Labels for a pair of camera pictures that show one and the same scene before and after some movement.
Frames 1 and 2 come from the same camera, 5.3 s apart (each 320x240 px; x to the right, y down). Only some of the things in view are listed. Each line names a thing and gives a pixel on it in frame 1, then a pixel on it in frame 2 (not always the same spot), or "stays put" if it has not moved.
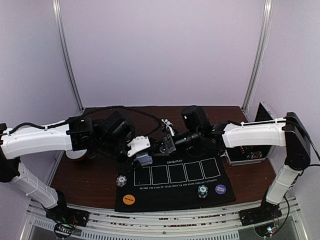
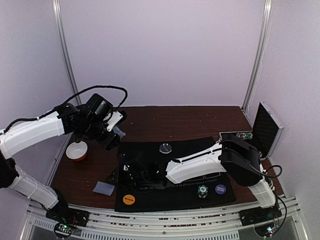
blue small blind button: [220, 189] stays put
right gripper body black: [166, 145] -> [128, 171]
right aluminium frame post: [260, 51] stays put
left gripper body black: [134, 155] -> [107, 142]
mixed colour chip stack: [202, 191] stays put
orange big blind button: [128, 199] stays put
